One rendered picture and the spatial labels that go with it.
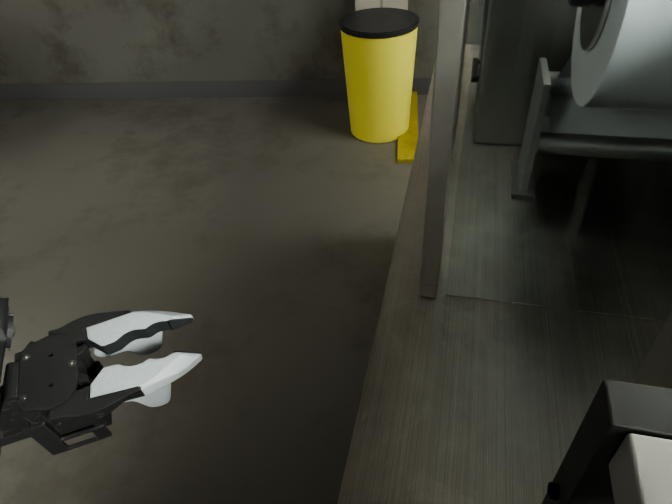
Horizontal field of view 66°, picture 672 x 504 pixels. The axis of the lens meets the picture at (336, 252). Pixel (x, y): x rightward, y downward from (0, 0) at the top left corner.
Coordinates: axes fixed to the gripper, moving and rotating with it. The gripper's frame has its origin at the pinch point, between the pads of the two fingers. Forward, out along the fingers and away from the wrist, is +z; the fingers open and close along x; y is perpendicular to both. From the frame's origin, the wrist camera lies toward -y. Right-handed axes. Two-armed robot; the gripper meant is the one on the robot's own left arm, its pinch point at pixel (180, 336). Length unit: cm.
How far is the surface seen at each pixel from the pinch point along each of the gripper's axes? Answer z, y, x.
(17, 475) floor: -76, 133, -59
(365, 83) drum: 106, 115, -208
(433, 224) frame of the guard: 38.4, 19.3, -20.1
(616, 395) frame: 16.3, -23.8, 24.1
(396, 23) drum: 126, 87, -214
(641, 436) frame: 16.0, -23.9, 25.4
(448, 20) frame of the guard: 38.2, -11.5, -24.5
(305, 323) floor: 30, 136, -84
